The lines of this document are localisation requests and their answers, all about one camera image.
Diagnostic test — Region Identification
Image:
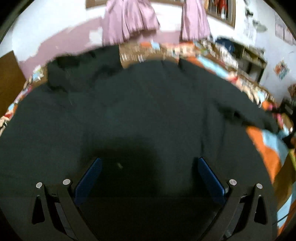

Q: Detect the brown wooden headboard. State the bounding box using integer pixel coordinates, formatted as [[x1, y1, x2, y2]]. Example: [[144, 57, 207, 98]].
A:
[[0, 51, 26, 116]]

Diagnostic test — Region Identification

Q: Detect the large black jacket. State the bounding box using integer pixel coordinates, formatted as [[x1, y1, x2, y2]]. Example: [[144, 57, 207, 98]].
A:
[[1, 46, 278, 240]]

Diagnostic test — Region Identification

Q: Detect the barred window with frame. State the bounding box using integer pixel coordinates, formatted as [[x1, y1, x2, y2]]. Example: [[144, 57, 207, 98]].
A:
[[203, 0, 236, 28]]

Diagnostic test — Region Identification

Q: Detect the purple curtain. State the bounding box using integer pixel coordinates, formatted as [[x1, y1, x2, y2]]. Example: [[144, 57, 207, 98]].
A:
[[102, 0, 160, 46], [181, 0, 211, 41]]

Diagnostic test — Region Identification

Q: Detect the left purple curtain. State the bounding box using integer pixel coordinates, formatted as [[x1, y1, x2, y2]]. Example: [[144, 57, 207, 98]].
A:
[[102, 0, 160, 46]]

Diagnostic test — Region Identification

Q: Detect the right purple curtain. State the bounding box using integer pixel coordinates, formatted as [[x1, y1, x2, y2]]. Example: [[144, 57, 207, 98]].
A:
[[181, 0, 211, 41]]

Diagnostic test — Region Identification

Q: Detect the wooden shelf unit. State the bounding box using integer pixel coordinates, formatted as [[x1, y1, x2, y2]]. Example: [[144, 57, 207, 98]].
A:
[[215, 37, 267, 83]]

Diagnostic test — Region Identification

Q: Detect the colourful patterned bed cover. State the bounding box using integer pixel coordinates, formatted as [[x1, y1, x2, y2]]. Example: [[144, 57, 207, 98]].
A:
[[1, 43, 295, 240]]

